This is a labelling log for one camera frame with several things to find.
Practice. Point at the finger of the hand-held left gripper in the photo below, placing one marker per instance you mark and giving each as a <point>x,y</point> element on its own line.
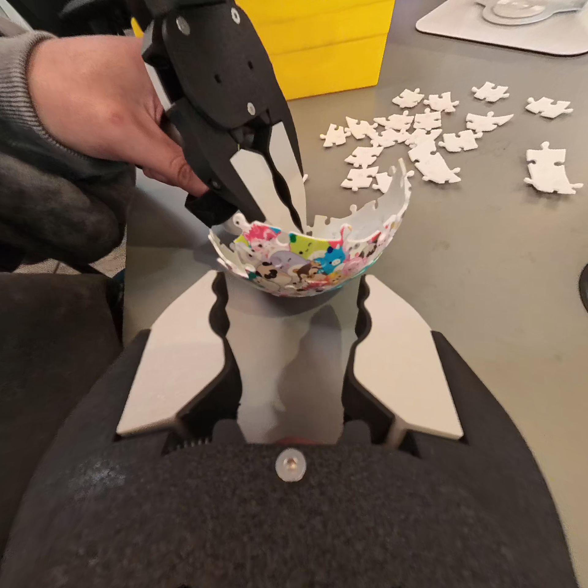
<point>291,170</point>
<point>252,179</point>

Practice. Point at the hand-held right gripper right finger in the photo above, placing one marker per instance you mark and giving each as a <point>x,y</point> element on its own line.
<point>399,367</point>

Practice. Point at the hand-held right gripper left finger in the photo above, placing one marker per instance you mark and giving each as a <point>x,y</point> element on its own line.
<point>179,367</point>

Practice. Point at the partly built puzzle ball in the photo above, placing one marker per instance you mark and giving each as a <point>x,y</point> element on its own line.
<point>312,262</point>

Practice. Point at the group of puzzle pieces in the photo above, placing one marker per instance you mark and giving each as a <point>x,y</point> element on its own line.
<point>432,156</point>

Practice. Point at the person's left forearm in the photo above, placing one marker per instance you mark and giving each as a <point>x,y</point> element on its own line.
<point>36,193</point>

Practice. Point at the black round puzzle stand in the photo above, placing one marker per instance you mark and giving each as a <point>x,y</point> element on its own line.
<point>584,289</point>

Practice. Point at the person's left hand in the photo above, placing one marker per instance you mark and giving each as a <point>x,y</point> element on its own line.
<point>101,96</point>

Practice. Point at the yellow box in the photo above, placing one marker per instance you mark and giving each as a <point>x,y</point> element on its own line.
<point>321,50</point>

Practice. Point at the person's dark trousers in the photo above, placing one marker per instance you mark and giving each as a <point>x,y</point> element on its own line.
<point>46,367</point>

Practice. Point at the white flat stand base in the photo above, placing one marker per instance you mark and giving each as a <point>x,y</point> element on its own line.
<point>528,34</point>

